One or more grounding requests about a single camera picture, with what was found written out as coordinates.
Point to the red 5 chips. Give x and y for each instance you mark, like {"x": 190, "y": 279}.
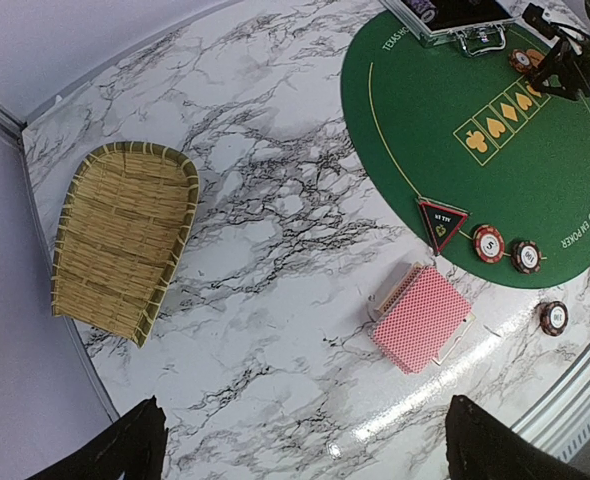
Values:
{"x": 489, "y": 244}
{"x": 520, "y": 61}

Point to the red playing card deck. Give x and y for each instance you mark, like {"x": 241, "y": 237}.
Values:
{"x": 420, "y": 322}

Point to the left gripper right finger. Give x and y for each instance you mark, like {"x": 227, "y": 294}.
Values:
{"x": 481, "y": 447}

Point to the aluminium poker chip case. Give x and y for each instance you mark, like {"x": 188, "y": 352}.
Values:
{"x": 478, "y": 27}

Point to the black red 100 chip stack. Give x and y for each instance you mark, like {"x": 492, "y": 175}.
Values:
{"x": 553, "y": 317}

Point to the triangular black red dealer button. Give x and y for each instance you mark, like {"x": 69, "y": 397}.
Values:
{"x": 441, "y": 221}

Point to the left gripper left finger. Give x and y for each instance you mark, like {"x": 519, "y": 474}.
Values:
{"x": 131, "y": 448}

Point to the black 100 chips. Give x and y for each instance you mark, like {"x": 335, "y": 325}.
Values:
{"x": 526, "y": 257}

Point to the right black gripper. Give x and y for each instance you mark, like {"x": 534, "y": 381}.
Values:
{"x": 565, "y": 70}

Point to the woven bamboo basket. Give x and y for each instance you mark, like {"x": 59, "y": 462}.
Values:
{"x": 122, "y": 230}

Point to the round green poker mat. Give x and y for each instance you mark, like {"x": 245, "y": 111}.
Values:
{"x": 473, "y": 134}

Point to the front aluminium rail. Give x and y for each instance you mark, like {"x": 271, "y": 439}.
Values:
{"x": 559, "y": 422}

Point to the orange big blind button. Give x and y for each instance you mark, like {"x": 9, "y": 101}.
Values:
{"x": 535, "y": 57}

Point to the playing card box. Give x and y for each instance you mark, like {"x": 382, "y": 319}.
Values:
{"x": 400, "y": 295}

